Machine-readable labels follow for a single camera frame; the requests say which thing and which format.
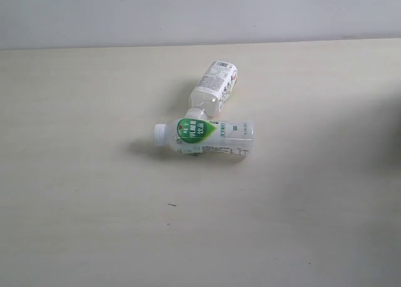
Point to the green label clear bottle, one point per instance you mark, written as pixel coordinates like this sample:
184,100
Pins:
192,136

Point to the white milky drink bottle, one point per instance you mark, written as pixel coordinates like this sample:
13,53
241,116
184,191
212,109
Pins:
212,91

